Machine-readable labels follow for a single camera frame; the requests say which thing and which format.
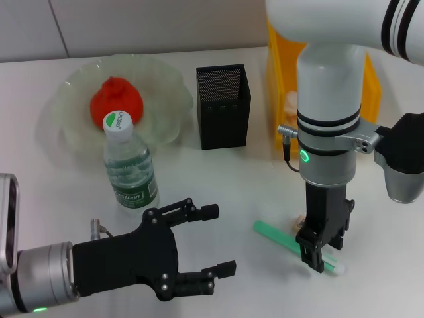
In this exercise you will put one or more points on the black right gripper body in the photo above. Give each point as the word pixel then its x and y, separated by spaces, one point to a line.
pixel 326 212

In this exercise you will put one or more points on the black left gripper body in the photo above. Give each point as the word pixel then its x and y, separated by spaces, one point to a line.
pixel 132 258

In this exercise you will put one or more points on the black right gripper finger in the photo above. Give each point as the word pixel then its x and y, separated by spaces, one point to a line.
pixel 313 255
pixel 339 242

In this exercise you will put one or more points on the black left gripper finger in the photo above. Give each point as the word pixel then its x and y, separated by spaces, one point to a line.
pixel 225 269
pixel 208 212

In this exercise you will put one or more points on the mint green pen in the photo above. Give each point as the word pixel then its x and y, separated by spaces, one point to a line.
pixel 278 235

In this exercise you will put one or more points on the clear green-label water bottle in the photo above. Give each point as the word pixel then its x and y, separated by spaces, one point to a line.
pixel 130 172

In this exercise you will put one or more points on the white paper ball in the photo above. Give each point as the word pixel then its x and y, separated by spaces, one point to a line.
pixel 291 106

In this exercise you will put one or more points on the orange fruit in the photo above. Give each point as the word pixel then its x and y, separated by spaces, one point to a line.
pixel 116 96

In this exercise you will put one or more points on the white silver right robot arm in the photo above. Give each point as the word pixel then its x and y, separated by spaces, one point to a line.
pixel 328 83

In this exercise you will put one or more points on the beige eraser with barcode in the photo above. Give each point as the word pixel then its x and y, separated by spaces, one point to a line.
pixel 299 222

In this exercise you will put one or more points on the black mesh pen holder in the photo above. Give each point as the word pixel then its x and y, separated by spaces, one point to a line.
pixel 225 122

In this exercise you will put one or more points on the pale green glass fruit plate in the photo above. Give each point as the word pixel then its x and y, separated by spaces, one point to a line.
pixel 162 89

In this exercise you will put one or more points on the yellow plastic bin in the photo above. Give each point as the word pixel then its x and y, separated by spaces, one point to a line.
pixel 281 83

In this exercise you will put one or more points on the left wrist camera housing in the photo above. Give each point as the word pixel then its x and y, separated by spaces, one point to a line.
pixel 9 225

